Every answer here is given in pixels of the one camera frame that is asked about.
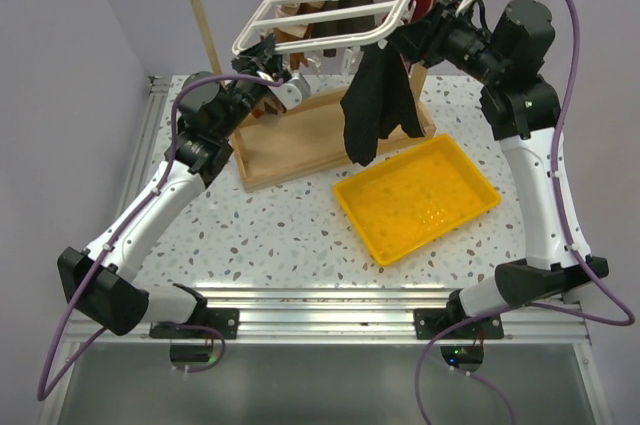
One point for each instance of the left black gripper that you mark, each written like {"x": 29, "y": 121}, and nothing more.
{"x": 259, "y": 58}

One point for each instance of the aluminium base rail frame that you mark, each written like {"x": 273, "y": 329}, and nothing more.
{"x": 370, "y": 316}

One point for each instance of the argyle patterned underwear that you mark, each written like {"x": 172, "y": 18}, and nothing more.
{"x": 268, "y": 111}

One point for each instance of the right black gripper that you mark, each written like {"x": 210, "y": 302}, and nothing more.
{"x": 425, "y": 40}

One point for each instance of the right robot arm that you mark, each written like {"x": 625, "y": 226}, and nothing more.
{"x": 523, "y": 111}

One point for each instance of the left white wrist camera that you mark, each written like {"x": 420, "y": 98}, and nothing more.
{"x": 293, "y": 92}

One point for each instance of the wooden hanger rack stand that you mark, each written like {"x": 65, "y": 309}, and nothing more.
{"x": 308, "y": 137}

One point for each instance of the tan brown underwear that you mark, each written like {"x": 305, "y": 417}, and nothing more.
{"x": 296, "y": 32}

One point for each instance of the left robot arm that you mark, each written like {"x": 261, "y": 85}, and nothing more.
{"x": 98, "y": 280}

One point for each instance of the white plastic clip hanger frame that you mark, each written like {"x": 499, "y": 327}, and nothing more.
{"x": 340, "y": 10}

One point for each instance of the yellow plastic tray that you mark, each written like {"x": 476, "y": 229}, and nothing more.
{"x": 414, "y": 198}

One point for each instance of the black striped underwear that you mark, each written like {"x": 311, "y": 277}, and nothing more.
{"x": 378, "y": 100}

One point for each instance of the left aluminium side rail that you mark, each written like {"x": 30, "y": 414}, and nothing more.
{"x": 135, "y": 179}

